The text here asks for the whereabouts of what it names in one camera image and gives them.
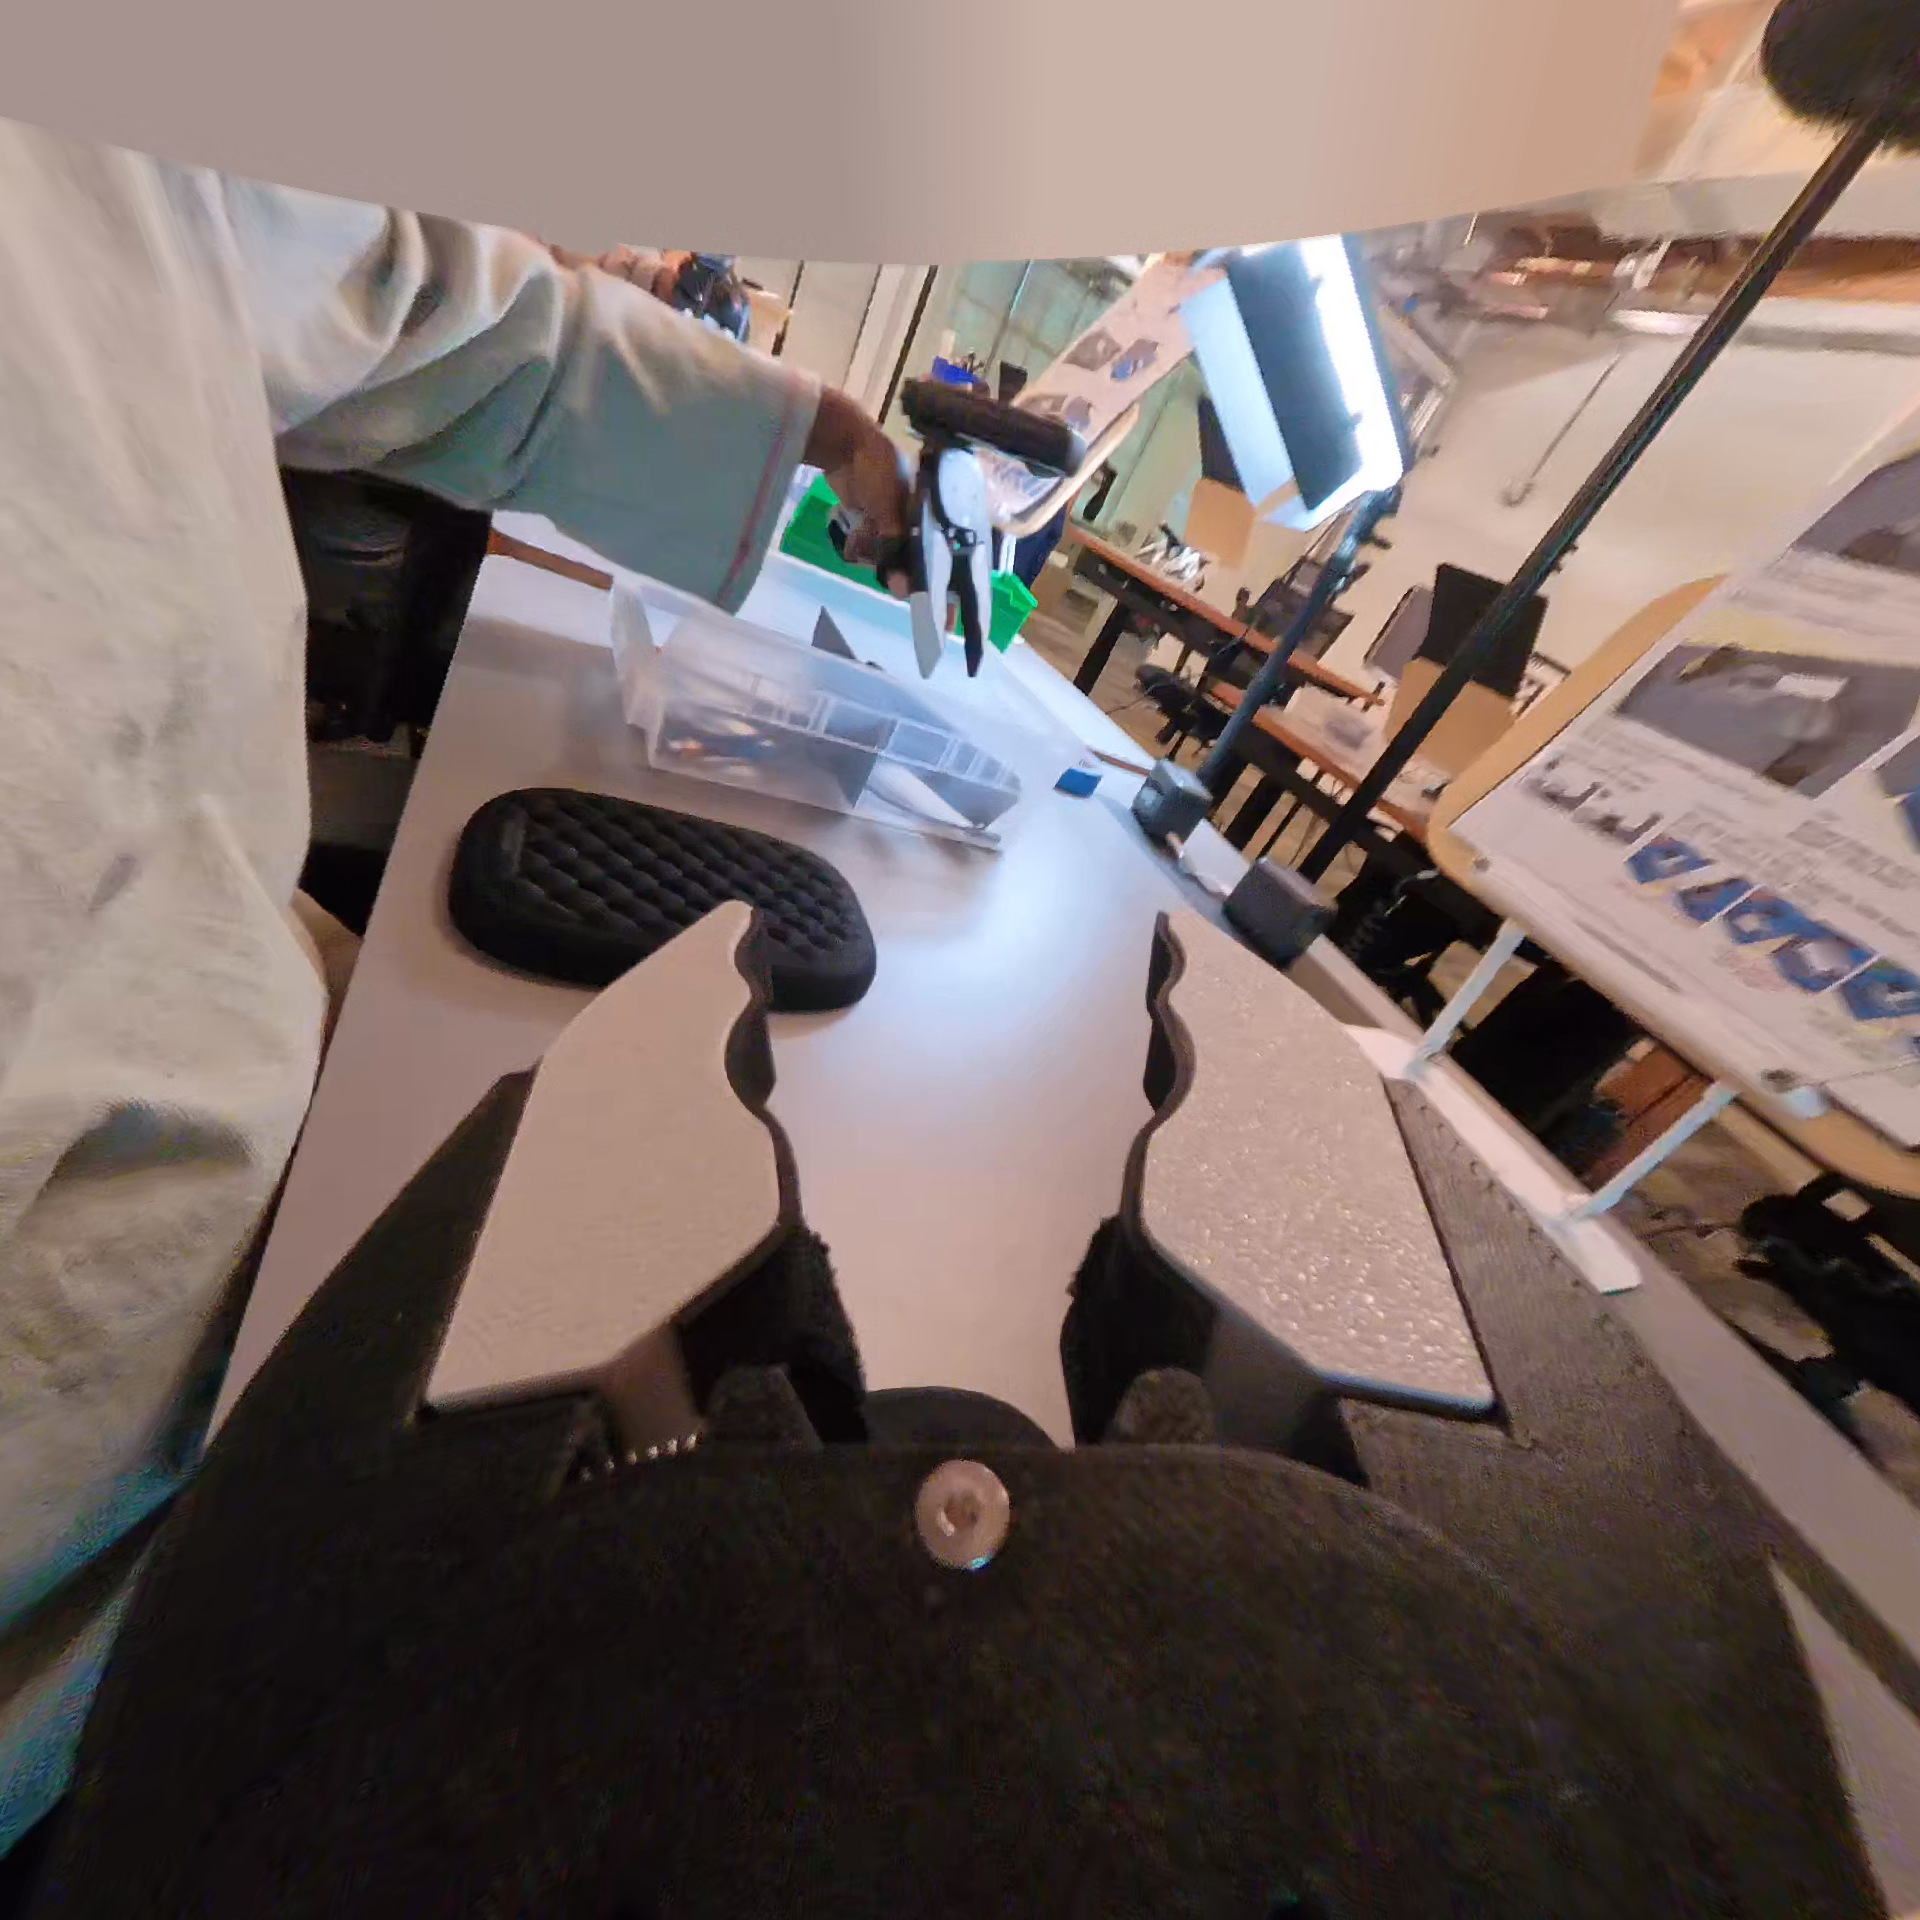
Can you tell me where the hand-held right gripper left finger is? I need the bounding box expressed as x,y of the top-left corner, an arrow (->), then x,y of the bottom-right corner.
423,902 -> 868,1446

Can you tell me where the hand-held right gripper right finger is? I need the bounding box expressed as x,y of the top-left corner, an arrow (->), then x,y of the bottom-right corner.
1066,909 -> 1500,1451

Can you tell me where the clear plastic bin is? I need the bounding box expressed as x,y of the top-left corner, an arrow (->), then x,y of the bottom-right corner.
607,576 -> 1024,854

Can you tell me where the person's left forearm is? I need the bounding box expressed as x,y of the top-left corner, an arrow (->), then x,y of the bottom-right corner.
269,209 -> 824,614

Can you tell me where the person's left hand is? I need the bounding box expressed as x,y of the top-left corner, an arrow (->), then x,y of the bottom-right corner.
814,385 -> 921,597

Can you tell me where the printed instruction sheet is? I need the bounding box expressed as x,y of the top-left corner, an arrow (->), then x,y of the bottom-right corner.
1017,259 -> 1230,437
1447,451 -> 1920,1150

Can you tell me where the green plastic bin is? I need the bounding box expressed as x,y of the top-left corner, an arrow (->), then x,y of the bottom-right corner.
780,472 -> 1040,649

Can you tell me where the wooden top office desk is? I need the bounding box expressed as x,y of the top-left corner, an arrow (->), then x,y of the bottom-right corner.
1066,529 -> 1384,713

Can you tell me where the black foam-lined case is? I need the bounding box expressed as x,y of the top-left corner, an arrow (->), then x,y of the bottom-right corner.
447,786 -> 880,1018

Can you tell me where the white light panel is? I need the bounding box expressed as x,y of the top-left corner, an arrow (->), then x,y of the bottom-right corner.
1177,230 -> 1415,534

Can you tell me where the black light stand pole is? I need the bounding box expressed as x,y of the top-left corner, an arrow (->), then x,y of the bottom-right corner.
1128,486 -> 1408,845
1223,113 -> 1894,971

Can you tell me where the person's grey sweatshirt torso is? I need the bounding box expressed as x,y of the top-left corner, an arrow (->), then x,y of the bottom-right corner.
0,118 -> 335,1854

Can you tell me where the black round microphone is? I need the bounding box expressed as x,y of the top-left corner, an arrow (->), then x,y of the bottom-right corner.
1760,0 -> 1920,118

